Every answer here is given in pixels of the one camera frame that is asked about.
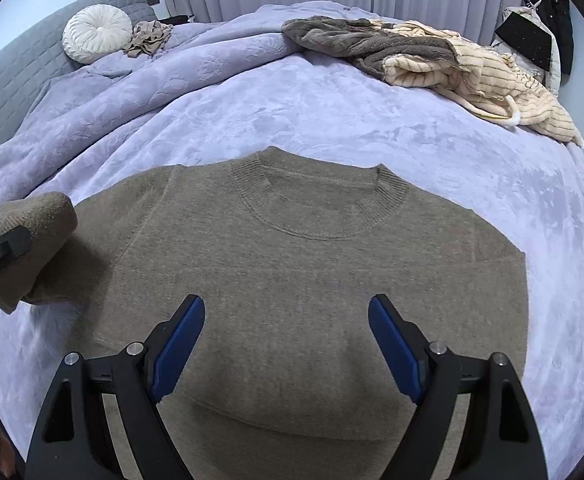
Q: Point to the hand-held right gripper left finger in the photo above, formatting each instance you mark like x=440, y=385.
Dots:
x=179, y=345

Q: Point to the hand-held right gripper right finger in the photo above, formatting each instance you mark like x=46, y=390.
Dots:
x=394, y=350

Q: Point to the olive brown knit sweater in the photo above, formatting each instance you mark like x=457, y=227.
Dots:
x=297, y=285

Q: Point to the grey quilted headboard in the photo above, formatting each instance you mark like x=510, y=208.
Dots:
x=12, y=75

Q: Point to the white round pleated pillow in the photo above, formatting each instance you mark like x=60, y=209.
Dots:
x=97, y=32

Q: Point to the lavender plush blanket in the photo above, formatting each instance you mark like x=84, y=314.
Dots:
x=322, y=110

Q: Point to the small beige crumpled cloth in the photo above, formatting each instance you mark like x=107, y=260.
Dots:
x=147, y=37

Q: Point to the cream striped fleece garment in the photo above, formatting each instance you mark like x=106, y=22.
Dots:
x=496, y=85

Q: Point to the small black object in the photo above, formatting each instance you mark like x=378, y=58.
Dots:
x=179, y=19

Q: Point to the white padded garment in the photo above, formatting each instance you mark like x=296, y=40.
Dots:
x=553, y=77

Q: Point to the grey brown fleece garment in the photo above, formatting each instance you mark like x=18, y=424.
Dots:
x=332, y=35

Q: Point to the black sparkly fabric item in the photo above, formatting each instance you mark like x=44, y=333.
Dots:
x=521, y=35

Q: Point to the black hanging garment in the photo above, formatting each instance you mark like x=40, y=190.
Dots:
x=554, y=15

